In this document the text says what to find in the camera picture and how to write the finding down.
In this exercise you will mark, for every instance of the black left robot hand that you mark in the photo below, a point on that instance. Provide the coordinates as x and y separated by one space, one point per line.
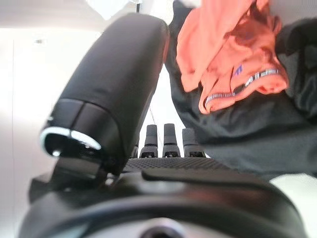
111 74

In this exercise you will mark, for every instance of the orange garment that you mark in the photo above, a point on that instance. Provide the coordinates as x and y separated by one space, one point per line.
205 44

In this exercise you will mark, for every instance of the black garment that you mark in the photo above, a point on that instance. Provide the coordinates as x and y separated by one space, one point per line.
247 134

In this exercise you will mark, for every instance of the bed with grey cover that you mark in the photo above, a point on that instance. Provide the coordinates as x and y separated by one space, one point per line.
24 99

